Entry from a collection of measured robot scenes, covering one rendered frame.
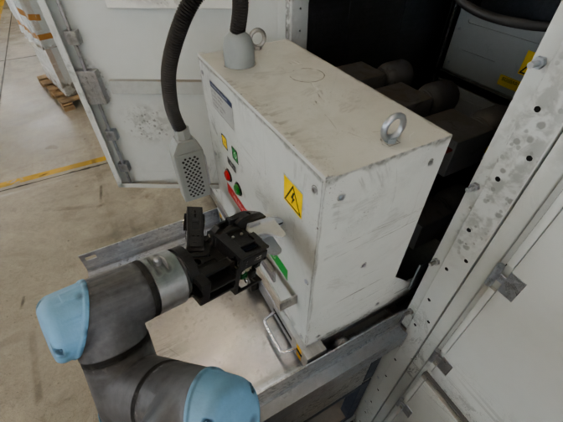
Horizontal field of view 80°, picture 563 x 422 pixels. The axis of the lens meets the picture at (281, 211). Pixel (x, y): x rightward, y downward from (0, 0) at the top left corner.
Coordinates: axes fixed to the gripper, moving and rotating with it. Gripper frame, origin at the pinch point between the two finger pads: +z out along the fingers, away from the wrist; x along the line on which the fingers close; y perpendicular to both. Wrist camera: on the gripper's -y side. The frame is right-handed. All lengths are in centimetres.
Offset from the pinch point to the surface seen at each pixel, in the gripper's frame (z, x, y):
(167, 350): -12.7, -42.5, -13.2
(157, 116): 14, -7, -68
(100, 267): -14, -43, -48
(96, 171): 46, -115, -230
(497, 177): 18.3, 17.2, 24.6
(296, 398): 1.6, -38.6, 15.7
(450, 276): 23.9, -5.2, 26.0
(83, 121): 67, -109, -319
